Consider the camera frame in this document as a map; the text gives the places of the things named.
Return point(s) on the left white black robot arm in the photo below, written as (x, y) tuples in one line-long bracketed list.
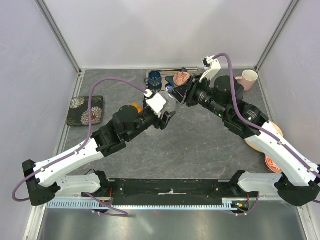
[(50, 178)]

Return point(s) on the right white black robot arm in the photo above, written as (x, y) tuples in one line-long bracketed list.
[(298, 183)]

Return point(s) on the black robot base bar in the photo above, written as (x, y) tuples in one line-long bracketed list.
[(171, 192)]

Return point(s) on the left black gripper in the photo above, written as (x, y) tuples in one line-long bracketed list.
[(160, 123)]

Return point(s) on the dark blue ceramic mug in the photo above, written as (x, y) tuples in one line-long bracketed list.
[(154, 78)]

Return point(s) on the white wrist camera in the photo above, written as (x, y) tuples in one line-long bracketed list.
[(211, 67), (156, 102)]

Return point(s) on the red floral small bowl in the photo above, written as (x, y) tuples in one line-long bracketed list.
[(271, 165)]

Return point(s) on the orange juice bottle left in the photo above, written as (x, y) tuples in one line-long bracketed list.
[(137, 106)]

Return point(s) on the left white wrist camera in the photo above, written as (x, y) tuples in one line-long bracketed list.
[(156, 102)]

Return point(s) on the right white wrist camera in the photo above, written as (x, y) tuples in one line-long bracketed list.
[(211, 67)]

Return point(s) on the clear unlabelled water bottle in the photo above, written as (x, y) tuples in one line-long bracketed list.
[(171, 103)]

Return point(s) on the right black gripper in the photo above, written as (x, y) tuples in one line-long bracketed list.
[(184, 92)]

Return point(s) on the labelled water bottle blue cap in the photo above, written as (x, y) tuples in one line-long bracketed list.
[(169, 88)]

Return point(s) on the red patterned small bowl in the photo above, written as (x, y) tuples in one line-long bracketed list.
[(180, 78)]

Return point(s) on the silver metal tray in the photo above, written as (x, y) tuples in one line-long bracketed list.
[(170, 72)]

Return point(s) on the black floral square plate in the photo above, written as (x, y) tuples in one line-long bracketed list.
[(78, 114)]

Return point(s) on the white slotted cable duct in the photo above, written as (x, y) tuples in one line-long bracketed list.
[(90, 204)]

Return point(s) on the pink ceramic mug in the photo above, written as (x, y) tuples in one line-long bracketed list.
[(247, 79)]

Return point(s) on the blue star shaped dish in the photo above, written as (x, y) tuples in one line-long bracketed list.
[(169, 79)]

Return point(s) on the beige bird painted plate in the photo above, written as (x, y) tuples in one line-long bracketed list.
[(258, 149)]

